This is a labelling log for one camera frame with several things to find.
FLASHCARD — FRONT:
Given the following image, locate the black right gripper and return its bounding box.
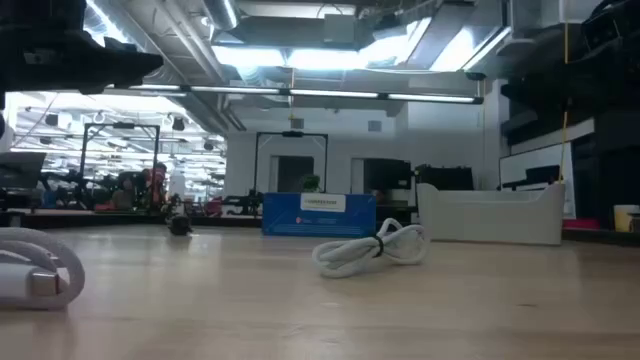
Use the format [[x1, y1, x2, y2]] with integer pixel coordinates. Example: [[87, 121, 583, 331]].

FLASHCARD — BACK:
[[500, 48, 640, 120]]

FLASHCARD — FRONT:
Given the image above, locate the white whiteboard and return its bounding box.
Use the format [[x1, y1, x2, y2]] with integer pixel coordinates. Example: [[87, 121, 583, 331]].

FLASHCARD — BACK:
[[498, 141, 577, 220]]

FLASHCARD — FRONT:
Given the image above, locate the white usb-c cable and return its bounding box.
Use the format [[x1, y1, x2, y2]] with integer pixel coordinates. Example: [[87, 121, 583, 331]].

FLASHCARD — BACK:
[[0, 227, 86, 310], [311, 217, 432, 280]]

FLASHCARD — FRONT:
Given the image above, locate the silver ceiling air duct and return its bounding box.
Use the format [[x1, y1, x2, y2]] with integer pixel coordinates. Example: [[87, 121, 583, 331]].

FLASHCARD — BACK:
[[201, 0, 240, 32]]

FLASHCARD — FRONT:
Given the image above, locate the black computer monitor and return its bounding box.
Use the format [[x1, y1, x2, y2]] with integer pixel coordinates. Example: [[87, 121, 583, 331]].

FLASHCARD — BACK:
[[414, 163, 476, 192]]

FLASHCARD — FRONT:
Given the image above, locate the yellow cup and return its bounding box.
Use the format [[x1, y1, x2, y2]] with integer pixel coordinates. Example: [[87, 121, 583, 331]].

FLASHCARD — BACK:
[[613, 204, 640, 233]]

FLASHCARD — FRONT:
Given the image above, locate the person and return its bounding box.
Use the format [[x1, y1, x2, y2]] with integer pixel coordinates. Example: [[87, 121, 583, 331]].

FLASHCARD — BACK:
[[142, 161, 169, 209]]

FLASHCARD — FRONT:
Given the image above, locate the dark computer monitor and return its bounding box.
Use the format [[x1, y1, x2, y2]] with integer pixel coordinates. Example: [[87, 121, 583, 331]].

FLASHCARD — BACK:
[[0, 151, 48, 191]]

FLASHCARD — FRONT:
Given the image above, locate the green potted plant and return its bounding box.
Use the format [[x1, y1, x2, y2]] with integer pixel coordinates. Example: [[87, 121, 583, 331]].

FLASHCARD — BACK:
[[298, 173, 323, 194]]

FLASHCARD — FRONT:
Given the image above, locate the blue game controller box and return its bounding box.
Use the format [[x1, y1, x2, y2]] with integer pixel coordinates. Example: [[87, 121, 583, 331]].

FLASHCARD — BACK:
[[261, 192, 377, 238]]

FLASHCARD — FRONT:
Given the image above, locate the black gantry frame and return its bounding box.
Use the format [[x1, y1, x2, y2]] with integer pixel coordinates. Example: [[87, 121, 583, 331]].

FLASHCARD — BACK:
[[253, 130, 330, 197], [78, 121, 162, 211]]

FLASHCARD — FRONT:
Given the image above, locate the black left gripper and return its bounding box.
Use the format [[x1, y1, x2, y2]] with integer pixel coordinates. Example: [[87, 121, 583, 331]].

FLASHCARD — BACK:
[[0, 28, 165, 96]]

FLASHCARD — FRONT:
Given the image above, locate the long ceiling light fixture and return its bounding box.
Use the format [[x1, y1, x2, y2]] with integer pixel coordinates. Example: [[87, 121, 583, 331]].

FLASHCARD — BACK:
[[103, 83, 485, 106]]

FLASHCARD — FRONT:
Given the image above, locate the pale grey plastic bin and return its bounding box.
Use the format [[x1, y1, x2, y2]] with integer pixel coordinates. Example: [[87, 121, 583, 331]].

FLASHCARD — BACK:
[[416, 182, 567, 247]]

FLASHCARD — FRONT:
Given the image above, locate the red flat object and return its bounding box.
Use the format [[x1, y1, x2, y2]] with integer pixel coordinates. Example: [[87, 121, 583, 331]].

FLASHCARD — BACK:
[[561, 216, 602, 232]]

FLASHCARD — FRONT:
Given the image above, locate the black USB-C cable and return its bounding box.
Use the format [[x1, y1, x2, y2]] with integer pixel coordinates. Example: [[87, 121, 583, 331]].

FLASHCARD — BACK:
[[167, 213, 193, 237]]

